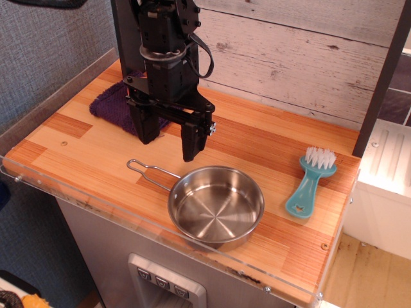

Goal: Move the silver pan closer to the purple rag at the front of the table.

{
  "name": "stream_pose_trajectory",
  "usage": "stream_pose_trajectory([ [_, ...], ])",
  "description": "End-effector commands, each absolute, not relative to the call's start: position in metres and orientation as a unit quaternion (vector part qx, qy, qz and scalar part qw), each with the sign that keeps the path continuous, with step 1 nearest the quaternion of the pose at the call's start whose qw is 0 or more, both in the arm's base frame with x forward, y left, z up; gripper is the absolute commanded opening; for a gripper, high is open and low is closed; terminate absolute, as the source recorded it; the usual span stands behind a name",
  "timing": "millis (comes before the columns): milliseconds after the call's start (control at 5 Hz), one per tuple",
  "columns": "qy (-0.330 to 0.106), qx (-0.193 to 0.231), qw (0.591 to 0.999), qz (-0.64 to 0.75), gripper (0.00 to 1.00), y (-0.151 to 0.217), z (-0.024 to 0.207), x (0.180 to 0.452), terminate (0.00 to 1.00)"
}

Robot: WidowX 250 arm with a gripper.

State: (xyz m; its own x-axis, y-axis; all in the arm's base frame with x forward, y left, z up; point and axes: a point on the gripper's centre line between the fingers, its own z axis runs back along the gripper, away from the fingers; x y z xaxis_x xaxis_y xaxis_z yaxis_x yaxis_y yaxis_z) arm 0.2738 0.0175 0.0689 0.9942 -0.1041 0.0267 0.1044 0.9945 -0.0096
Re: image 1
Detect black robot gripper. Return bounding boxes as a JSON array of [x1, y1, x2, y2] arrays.
[[124, 60, 216, 162]]

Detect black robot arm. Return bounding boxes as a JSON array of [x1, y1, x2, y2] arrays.
[[111, 1, 215, 162]]

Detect dark grey corner post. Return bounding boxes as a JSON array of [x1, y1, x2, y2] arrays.
[[352, 0, 410, 158]]

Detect clear acrylic front guard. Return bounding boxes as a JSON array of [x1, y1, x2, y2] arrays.
[[1, 158, 323, 307]]

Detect silver steel pan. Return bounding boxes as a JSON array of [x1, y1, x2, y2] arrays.
[[127, 159, 265, 251]]

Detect silver dispenser panel with buttons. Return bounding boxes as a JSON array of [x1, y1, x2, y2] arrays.
[[128, 253, 207, 307]]

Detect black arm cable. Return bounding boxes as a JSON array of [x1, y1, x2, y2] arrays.
[[187, 33, 214, 80]]

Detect purple knitted rag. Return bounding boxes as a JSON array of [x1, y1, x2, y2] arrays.
[[89, 71, 171, 138]]

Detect yellow object at corner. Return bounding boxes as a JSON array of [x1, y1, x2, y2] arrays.
[[21, 294, 51, 308]]

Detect teal dish brush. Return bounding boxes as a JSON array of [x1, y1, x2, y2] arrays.
[[285, 146, 337, 219]]

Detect grey toy fridge cabinet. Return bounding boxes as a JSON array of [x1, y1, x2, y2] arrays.
[[58, 200, 292, 307]]

